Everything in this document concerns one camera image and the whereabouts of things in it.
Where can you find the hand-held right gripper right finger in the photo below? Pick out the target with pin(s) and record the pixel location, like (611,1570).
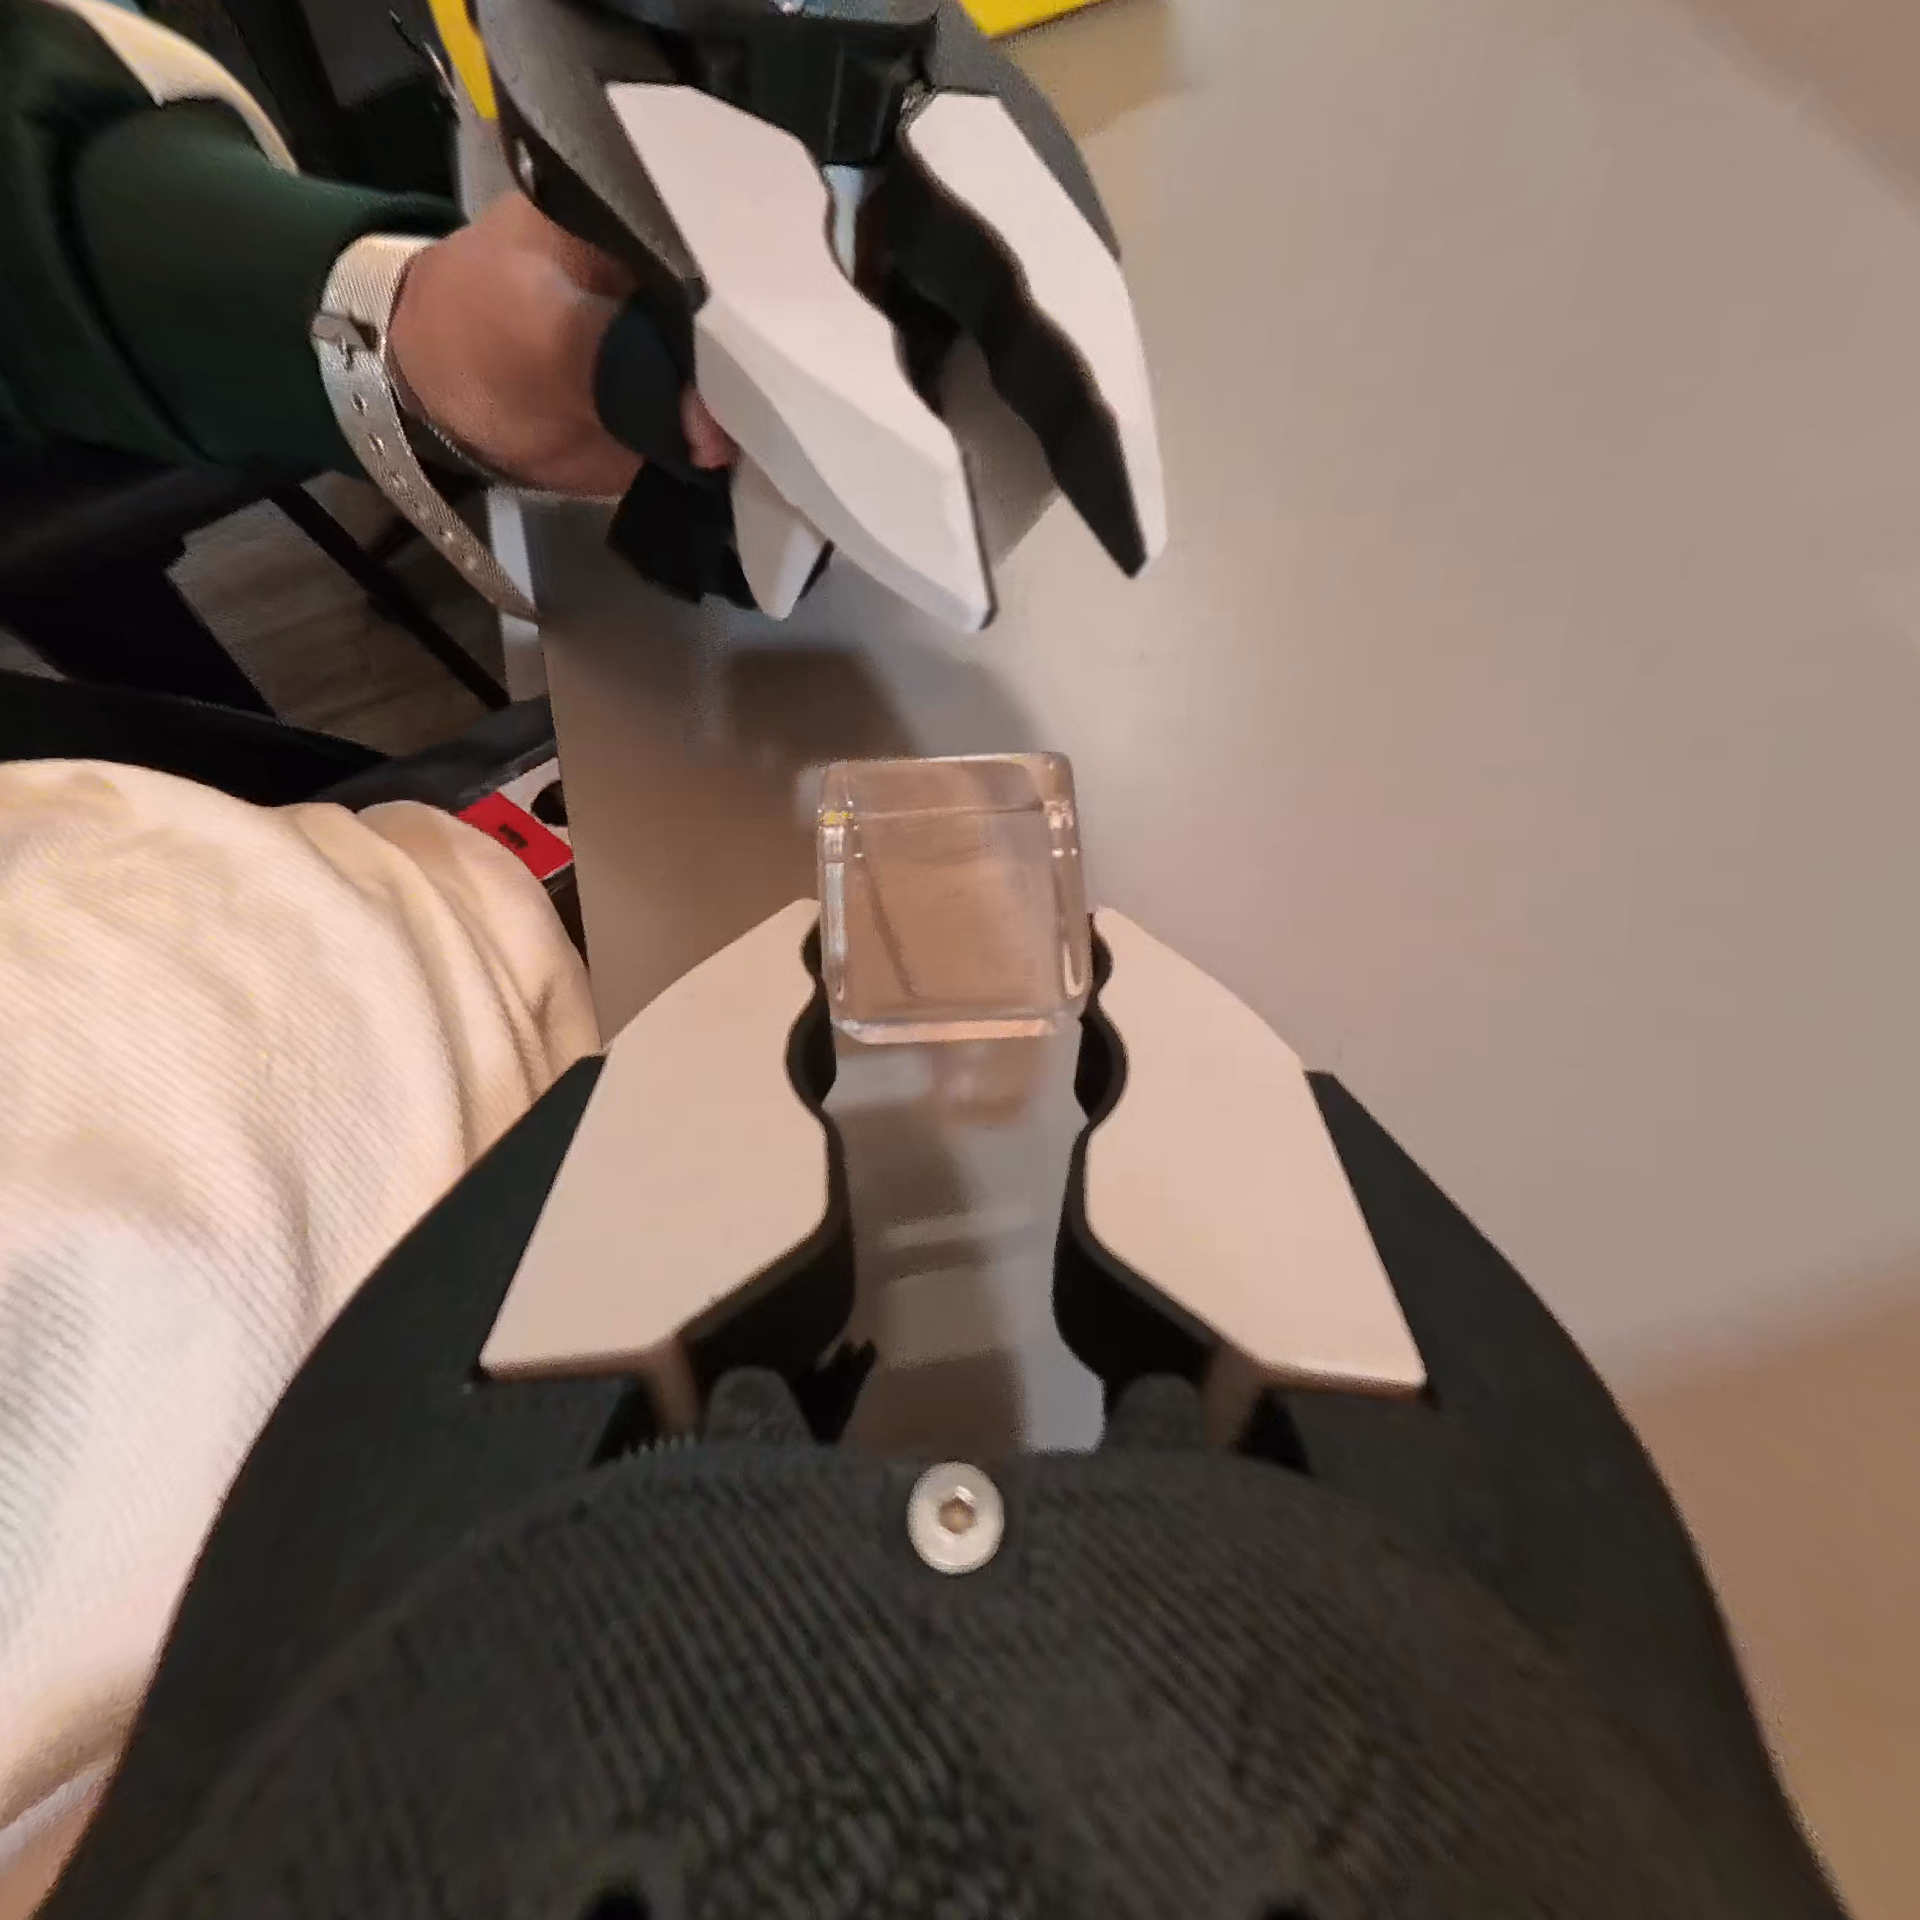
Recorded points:
(1244,1201)

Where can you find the grey desk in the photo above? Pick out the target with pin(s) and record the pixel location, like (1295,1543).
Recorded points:
(1500,674)

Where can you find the person's leg in white trousers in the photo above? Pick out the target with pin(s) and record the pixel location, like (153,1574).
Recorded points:
(255,1141)

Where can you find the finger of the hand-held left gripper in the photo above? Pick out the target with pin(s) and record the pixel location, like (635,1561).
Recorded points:
(1050,255)
(795,345)

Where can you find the clear acrylic cube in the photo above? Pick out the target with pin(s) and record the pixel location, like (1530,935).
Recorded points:
(945,914)

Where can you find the person's left hand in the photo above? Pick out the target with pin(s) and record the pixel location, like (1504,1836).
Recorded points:
(503,361)

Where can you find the yellow flat object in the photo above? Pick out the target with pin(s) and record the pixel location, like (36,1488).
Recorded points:
(1029,13)

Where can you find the red label plate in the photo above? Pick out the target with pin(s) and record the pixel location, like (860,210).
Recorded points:
(518,840)

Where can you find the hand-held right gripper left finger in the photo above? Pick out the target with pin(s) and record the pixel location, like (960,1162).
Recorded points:
(675,1184)

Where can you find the person's left forearm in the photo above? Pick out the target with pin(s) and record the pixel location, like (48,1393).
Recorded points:
(181,284)

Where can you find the black chair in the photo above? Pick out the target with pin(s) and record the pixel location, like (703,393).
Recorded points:
(135,600)

